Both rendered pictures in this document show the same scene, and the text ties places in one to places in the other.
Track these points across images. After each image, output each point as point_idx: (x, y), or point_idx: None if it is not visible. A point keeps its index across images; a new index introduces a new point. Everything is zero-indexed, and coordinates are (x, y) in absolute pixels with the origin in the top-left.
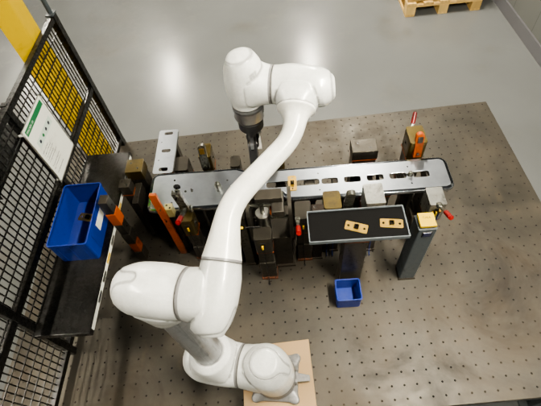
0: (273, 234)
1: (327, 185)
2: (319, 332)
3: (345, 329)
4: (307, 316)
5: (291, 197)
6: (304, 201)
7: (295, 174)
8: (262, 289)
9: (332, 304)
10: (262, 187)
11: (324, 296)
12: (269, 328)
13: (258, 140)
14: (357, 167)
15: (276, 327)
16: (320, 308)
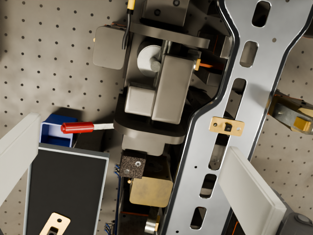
0: (137, 65)
1: (199, 180)
2: (19, 82)
3: (19, 116)
4: (43, 72)
5: (195, 118)
6: (161, 146)
7: (243, 137)
8: (96, 18)
9: (55, 110)
10: (239, 71)
11: (68, 102)
12: (33, 14)
13: (240, 211)
14: (217, 231)
15: (33, 25)
16: (52, 93)
